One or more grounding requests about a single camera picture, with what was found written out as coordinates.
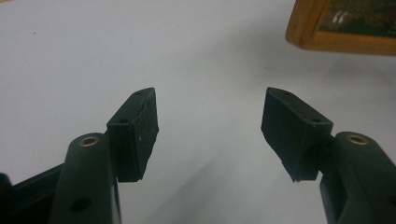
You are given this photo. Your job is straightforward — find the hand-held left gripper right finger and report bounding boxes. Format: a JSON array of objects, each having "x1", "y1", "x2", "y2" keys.
[{"x1": 260, "y1": 86, "x2": 334, "y2": 183}]

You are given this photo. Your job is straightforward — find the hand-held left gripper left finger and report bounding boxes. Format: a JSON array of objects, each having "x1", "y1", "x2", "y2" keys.
[{"x1": 106, "y1": 87, "x2": 160, "y2": 183}]

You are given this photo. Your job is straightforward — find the orange wooden board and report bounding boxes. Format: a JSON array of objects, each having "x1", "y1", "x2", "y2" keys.
[{"x1": 285, "y1": 0, "x2": 396, "y2": 57}]

